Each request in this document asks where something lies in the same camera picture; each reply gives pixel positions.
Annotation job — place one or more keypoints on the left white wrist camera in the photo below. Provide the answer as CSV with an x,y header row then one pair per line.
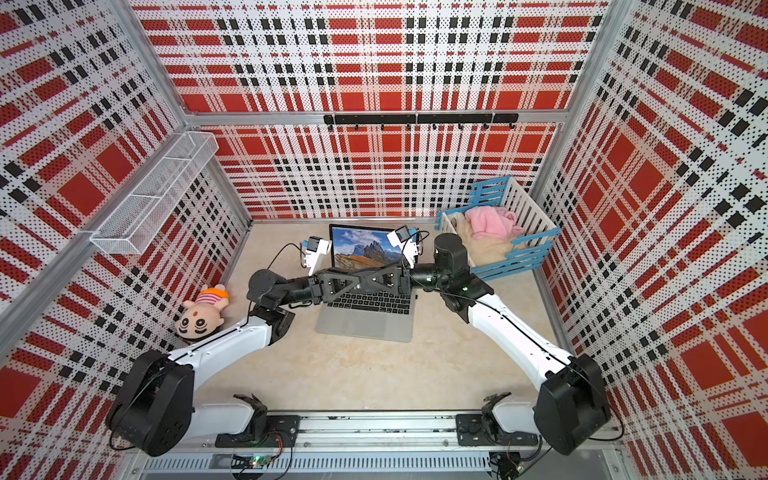
x,y
312,251

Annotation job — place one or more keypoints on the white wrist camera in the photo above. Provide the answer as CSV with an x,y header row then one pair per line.
x,y
406,240
312,251

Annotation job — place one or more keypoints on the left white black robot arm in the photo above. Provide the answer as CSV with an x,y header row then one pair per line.
x,y
156,407

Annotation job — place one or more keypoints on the orange plush doll toy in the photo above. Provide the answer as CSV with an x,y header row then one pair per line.
x,y
202,317

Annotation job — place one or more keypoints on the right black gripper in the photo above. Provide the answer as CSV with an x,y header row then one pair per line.
x,y
402,277

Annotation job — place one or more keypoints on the cream fluffy cloth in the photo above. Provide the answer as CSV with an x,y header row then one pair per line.
x,y
484,251

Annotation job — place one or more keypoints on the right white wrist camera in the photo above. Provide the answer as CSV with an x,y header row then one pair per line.
x,y
406,240

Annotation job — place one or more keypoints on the silver open laptop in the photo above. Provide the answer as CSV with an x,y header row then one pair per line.
x,y
369,295

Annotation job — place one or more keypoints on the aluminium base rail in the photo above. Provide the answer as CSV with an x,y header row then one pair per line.
x,y
421,444

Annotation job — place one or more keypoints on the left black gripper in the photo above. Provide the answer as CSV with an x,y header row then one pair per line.
x,y
326,286

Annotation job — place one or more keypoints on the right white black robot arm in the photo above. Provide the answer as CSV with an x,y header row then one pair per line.
x,y
571,405

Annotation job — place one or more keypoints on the white blue slatted crate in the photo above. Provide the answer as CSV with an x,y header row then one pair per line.
x,y
532,247

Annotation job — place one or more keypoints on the white wire mesh shelf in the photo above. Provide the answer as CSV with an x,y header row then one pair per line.
x,y
136,221

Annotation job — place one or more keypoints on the black wall hook rail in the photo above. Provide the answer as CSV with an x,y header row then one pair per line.
x,y
357,120

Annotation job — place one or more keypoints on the pink cloth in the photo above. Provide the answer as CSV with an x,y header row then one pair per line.
x,y
493,221

